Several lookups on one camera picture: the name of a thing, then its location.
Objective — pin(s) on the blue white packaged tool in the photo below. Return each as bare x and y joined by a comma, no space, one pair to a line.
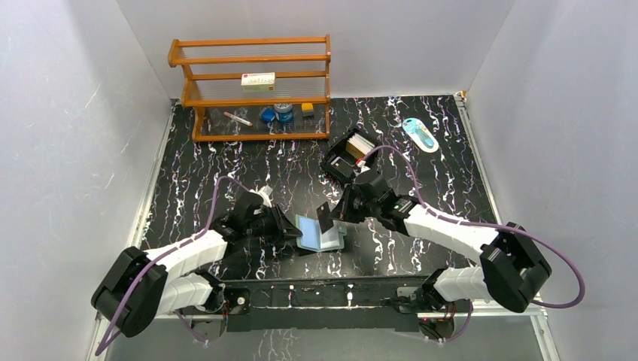
420,134

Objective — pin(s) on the red white pen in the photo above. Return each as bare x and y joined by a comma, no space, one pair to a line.
238,119

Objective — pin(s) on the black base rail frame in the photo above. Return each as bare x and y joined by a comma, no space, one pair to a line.
392,302

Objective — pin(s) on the stack of cards in box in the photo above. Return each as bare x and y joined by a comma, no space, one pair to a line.
358,146

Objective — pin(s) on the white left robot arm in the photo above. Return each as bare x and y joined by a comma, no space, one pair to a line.
143,284

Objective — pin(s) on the silver aluminium rail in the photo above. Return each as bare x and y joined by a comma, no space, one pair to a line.
483,308

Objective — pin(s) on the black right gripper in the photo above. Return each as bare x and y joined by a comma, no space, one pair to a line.
343,211

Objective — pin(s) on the black card storage box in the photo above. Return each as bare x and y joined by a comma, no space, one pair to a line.
337,163

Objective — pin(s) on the blue square lid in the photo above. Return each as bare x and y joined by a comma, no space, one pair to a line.
267,115

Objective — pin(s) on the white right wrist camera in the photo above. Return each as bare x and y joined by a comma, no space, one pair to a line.
361,166

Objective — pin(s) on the blue round jar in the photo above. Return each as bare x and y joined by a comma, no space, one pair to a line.
284,112

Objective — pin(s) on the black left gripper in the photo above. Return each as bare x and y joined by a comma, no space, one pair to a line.
276,223

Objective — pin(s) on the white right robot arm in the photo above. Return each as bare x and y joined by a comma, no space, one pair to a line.
508,267

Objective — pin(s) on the mint green card holder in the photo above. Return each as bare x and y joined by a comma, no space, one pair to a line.
313,239

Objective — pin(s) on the white medicine box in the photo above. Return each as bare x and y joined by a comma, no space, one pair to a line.
258,82

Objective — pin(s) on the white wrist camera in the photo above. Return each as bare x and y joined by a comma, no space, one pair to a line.
264,193
361,166

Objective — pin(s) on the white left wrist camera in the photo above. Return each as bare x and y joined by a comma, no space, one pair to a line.
264,193

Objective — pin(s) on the yellow black sponge block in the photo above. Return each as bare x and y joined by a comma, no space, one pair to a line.
307,110

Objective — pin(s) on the orange wooden shelf rack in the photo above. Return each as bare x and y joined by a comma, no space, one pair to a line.
212,85

